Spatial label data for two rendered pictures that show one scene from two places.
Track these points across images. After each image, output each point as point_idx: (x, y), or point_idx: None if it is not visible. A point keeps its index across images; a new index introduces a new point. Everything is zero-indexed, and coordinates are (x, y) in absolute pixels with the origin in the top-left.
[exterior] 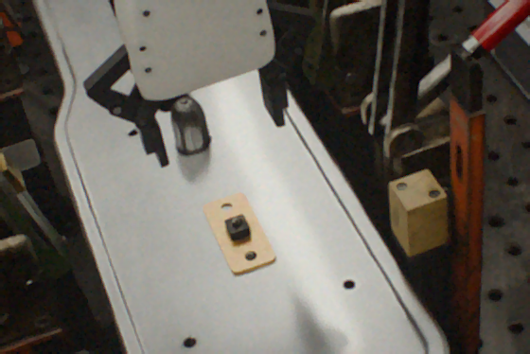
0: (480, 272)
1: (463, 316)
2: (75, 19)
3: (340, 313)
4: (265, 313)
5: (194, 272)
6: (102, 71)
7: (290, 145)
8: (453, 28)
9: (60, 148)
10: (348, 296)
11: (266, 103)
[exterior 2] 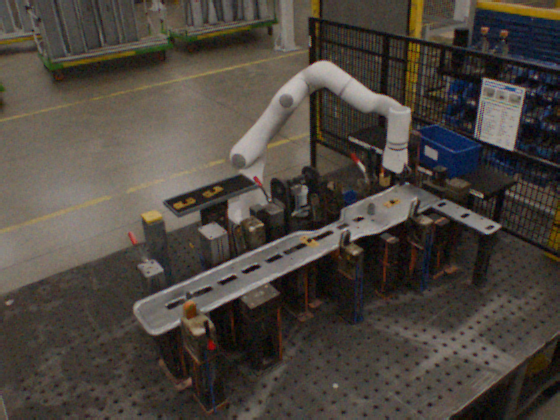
0: None
1: None
2: (336, 239)
3: (402, 191)
4: (407, 197)
5: (403, 205)
6: (408, 167)
7: (366, 202)
8: None
9: (381, 229)
10: (398, 191)
11: (386, 175)
